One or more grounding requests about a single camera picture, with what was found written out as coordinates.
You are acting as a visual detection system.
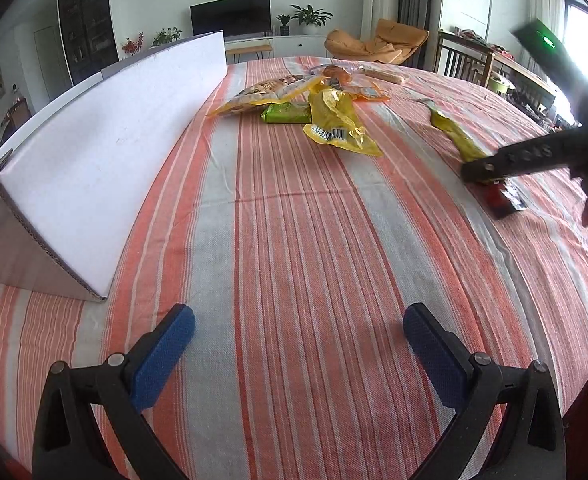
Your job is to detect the wooden bench with metal legs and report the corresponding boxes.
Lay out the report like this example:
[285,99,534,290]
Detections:
[225,42,275,66]

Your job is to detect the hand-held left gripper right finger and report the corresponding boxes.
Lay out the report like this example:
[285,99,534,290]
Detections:
[403,304,567,480]

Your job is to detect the white curtain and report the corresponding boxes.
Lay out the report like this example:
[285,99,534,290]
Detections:
[528,0,567,93]

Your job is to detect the clear packet with orange bun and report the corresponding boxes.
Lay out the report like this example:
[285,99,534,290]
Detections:
[308,61,369,90]

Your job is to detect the yellow peanut packet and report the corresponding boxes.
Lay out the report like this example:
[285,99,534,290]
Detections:
[208,74,322,119]

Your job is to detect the red flower arrangement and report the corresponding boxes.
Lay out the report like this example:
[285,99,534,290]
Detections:
[122,32,145,59]

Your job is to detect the large potted plant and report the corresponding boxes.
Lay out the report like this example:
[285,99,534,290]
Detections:
[291,4,333,36]

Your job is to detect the white low cabinet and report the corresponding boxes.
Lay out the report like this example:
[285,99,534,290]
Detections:
[224,34,331,64]

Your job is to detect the green snack packet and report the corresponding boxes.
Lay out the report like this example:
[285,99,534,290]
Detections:
[260,102,313,125]

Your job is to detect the leafy plant in glass vase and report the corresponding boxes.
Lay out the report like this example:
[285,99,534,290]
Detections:
[151,26,183,49]

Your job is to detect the orange striped tablecloth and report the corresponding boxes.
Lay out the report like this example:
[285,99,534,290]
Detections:
[0,55,588,480]

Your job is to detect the orange rocking chair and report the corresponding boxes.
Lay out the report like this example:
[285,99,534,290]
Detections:
[324,19,429,65]

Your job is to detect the wooden console table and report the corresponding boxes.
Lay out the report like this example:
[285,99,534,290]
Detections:
[494,52,559,111]

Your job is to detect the yellow packet with red end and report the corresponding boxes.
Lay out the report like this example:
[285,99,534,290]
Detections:
[414,99,528,220]

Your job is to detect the yellow snack packet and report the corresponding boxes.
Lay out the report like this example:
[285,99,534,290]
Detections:
[302,86,383,157]

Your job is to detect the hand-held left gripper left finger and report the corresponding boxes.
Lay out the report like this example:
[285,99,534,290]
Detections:
[33,304,195,480]

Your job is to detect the dark wooden chair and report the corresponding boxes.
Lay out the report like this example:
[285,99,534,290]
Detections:
[434,30,495,89]

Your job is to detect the pale green pot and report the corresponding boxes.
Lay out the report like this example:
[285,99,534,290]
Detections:
[488,71,517,94]

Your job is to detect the white door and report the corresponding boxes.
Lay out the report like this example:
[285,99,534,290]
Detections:
[34,26,59,103]

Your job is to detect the white cardboard box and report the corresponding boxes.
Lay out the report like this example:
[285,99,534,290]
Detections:
[0,30,228,303]

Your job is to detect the grey curtain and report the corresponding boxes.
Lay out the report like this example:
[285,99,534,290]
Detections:
[398,0,444,72]

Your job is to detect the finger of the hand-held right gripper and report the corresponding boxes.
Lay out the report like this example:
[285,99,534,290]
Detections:
[461,127,583,184]

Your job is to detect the wooden dining chair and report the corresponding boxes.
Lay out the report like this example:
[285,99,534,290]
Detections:
[5,98,30,130]

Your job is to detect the covered standing air conditioner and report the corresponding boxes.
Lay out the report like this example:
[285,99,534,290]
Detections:
[361,0,399,41]

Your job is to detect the black display cabinet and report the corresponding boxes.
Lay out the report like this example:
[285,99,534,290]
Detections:
[56,0,113,86]

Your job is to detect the window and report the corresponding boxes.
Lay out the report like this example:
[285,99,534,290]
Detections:
[564,2,588,92]

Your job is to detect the beige wafer bar packet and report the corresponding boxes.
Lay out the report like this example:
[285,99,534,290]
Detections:
[365,67,408,86]

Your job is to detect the black television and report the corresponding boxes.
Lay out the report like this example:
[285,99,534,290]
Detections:
[190,0,272,38]

